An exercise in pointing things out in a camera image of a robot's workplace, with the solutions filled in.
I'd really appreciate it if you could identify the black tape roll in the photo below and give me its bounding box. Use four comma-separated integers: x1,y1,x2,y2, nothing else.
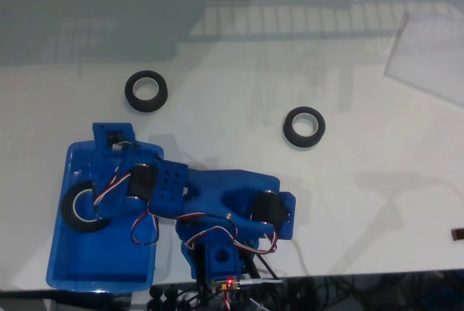
124,70,170,113
60,180,114,235
282,107,326,149

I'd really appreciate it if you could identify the blue plastic bin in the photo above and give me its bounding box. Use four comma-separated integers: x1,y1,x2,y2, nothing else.
46,139,165,294

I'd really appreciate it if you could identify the controller board with red light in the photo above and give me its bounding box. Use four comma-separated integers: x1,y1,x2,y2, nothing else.
213,277,243,293

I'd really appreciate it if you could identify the clear plastic sheet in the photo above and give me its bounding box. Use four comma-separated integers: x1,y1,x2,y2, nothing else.
384,9,464,107

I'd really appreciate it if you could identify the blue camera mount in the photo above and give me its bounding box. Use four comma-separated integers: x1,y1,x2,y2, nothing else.
91,121,138,154

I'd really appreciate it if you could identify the black camera cable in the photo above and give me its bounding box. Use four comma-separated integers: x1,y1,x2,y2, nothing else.
115,140,283,286

